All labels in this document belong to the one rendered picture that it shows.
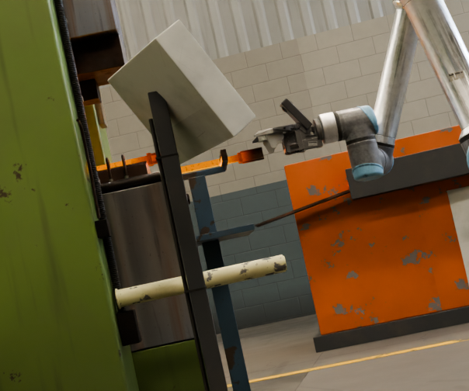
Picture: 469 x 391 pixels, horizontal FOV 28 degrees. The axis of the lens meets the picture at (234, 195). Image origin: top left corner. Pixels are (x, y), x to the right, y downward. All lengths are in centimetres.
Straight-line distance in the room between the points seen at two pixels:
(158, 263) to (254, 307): 783
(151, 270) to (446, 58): 103
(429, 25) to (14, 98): 118
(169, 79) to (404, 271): 424
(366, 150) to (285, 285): 762
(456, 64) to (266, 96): 782
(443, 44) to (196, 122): 88
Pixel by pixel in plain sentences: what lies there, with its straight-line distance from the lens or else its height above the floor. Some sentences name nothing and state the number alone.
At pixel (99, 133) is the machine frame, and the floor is 115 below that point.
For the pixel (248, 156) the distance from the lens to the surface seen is 345.
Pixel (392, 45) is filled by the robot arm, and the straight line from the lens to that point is 297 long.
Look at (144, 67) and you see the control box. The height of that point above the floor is 113.
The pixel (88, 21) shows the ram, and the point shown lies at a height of 140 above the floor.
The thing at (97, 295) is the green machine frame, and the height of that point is 64.
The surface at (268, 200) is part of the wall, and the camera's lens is 1040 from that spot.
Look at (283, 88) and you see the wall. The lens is 1050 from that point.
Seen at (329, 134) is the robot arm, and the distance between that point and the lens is 281.
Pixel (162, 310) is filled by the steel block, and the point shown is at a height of 56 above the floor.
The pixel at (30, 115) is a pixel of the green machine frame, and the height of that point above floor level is 111.
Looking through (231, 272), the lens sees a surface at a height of 62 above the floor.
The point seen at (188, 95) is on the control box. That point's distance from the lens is 215.
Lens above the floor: 62
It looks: 5 degrees up
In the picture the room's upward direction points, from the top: 12 degrees counter-clockwise
